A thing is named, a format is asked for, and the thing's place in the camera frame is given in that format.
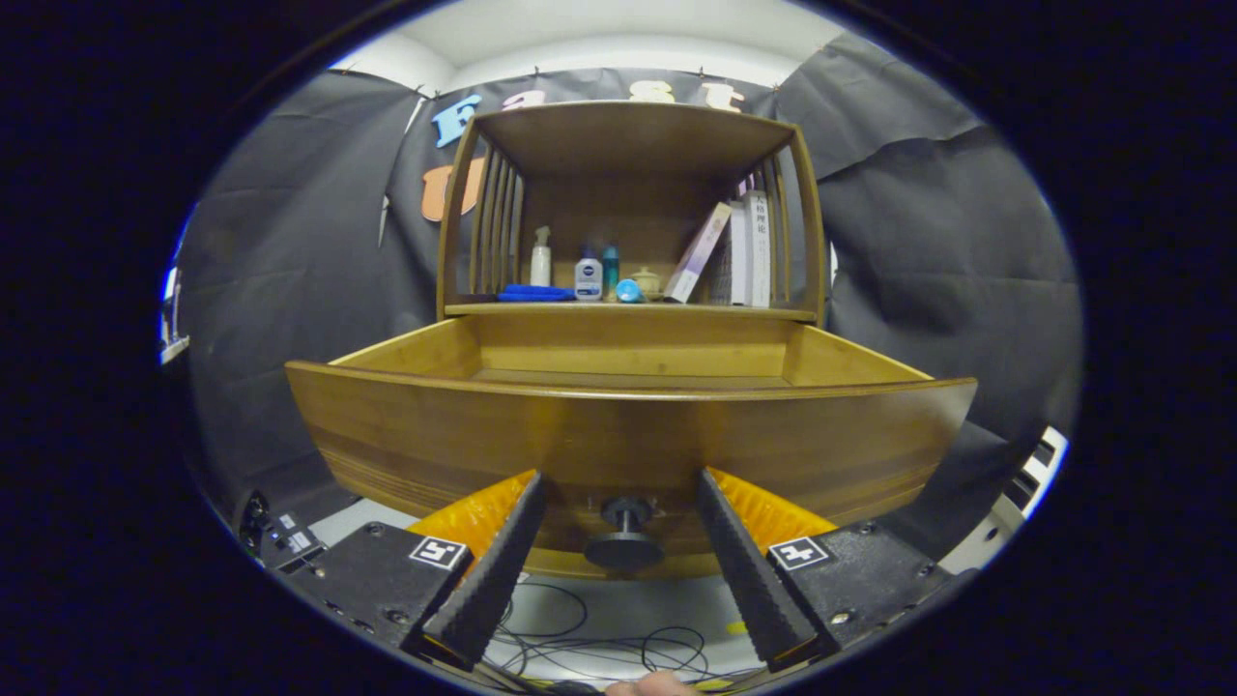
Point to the teal bottle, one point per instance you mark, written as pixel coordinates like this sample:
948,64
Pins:
611,269

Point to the white slotted panel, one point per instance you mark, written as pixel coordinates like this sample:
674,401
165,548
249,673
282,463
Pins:
1039,474

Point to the wooden drawer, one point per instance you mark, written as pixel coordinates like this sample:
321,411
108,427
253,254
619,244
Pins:
628,425

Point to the white pump bottle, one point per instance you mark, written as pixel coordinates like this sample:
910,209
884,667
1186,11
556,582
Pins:
540,266

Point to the thin white book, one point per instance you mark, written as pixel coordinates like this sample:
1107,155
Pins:
737,256

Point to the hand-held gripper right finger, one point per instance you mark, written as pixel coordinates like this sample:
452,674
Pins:
749,580

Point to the wooden cabinet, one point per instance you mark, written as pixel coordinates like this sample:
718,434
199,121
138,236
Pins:
628,135

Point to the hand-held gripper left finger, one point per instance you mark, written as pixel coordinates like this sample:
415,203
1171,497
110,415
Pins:
498,575

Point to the dark patterned book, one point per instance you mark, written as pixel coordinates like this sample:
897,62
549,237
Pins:
720,278

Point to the wooden countertop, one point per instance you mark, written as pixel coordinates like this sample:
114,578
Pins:
628,311

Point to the white lotion bottle blue cap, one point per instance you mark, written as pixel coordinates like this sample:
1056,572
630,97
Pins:
589,280

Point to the black floor equipment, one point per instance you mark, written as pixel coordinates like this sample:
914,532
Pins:
285,536

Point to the bright equipment stand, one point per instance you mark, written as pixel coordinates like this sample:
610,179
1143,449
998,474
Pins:
172,309

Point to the purple white book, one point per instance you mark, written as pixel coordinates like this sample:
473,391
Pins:
701,253

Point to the blue folded cloth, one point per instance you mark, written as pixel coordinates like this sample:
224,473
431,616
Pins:
536,292

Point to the beige lidded teacup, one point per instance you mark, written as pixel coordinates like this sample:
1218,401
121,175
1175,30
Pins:
650,282

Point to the yellow floor tape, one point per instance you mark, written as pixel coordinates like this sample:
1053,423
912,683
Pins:
715,684

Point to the black drawer knob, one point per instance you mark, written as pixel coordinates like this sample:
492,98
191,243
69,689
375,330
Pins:
623,549

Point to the white blue cream tube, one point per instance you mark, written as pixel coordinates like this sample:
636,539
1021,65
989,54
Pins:
629,290

